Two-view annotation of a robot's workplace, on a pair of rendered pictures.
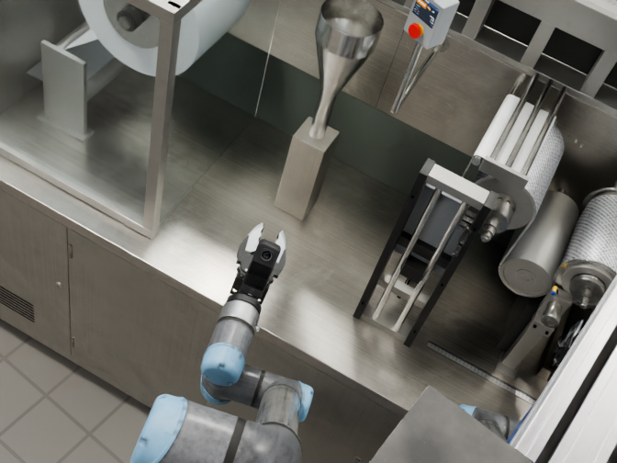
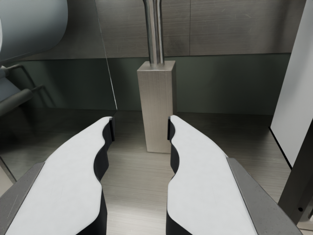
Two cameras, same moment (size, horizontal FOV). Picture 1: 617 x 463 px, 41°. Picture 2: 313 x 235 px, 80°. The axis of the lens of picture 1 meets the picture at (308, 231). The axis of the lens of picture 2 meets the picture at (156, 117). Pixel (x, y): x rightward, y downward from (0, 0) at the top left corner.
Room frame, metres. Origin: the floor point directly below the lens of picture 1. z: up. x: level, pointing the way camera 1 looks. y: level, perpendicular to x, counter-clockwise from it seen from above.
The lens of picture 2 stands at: (0.99, 0.06, 1.31)
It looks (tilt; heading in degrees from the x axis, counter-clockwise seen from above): 31 degrees down; 1
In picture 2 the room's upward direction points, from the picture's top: 5 degrees counter-clockwise
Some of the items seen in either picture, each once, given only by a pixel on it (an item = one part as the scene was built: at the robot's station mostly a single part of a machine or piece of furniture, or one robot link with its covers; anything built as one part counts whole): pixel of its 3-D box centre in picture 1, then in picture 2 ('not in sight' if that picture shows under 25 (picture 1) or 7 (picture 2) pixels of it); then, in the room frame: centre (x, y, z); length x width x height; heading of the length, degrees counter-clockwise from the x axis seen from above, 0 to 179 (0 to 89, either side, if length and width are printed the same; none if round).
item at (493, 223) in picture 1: (488, 231); not in sight; (1.21, -0.36, 1.34); 0.06 x 0.03 x 0.03; 167
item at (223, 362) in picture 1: (227, 352); not in sight; (0.79, 0.07, 1.22); 0.11 x 0.08 x 0.09; 1
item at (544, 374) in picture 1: (561, 334); not in sight; (1.34, -0.71, 0.92); 0.28 x 0.04 x 0.04; 167
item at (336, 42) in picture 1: (349, 27); not in sight; (1.49, 0.06, 1.50); 0.14 x 0.14 x 0.06
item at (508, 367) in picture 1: (532, 335); not in sight; (1.20, -0.58, 1.05); 0.06 x 0.05 x 0.31; 167
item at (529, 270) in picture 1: (540, 242); not in sight; (1.38, -0.53, 1.18); 0.26 x 0.12 x 0.12; 167
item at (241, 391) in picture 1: (229, 379); not in sight; (0.80, 0.05, 1.13); 0.11 x 0.08 x 0.11; 90
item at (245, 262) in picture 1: (250, 287); not in sight; (0.95, 0.07, 1.22); 0.12 x 0.08 x 0.09; 1
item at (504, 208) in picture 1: (497, 212); not in sight; (1.26, -0.37, 1.34); 0.06 x 0.06 x 0.06; 77
